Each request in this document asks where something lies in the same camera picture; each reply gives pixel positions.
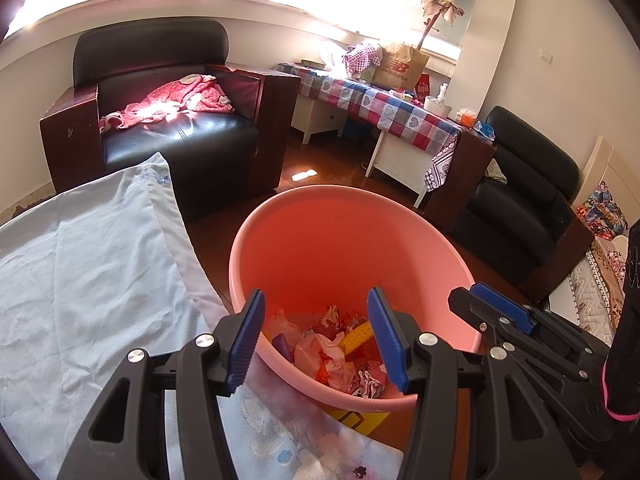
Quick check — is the yellow cardboard box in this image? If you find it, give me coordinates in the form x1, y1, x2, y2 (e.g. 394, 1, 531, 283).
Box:
320, 404, 390, 436

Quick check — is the pink plastic basin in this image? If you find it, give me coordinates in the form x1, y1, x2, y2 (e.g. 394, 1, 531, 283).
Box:
228, 184, 484, 413

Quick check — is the red patterned garment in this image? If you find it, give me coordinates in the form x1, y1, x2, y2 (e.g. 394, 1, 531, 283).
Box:
99, 74, 234, 133

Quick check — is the colourful patterned bedding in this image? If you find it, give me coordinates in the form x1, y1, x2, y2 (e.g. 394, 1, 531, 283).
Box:
548, 181, 629, 344

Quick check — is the light blue table cloth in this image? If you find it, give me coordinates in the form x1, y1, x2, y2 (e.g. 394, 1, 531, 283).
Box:
1, 154, 402, 479

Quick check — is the white side cabinet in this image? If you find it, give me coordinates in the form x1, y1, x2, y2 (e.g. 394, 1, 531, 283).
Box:
291, 94, 348, 145

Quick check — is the patterned paper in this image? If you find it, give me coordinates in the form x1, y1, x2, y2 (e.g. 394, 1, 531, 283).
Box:
348, 361, 387, 399

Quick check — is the white tissue box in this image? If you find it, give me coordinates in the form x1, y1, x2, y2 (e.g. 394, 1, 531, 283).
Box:
424, 82, 451, 118

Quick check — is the checkered tablecloth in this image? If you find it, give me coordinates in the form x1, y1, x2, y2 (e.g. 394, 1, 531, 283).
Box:
276, 63, 463, 192

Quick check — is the black leather armchair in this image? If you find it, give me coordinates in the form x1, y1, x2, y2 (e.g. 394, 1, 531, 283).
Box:
40, 16, 299, 219

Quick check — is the orange white plastic bag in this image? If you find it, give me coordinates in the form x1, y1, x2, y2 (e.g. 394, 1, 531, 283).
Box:
294, 333, 356, 392

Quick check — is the purple face mask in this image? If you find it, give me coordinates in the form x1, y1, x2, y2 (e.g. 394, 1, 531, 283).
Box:
271, 334, 294, 363

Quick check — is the checkered cloth bundle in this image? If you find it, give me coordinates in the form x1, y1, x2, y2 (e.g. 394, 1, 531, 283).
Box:
342, 41, 383, 81

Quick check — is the brown paper shopping bag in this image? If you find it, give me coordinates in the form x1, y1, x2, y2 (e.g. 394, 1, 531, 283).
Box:
372, 44, 428, 90

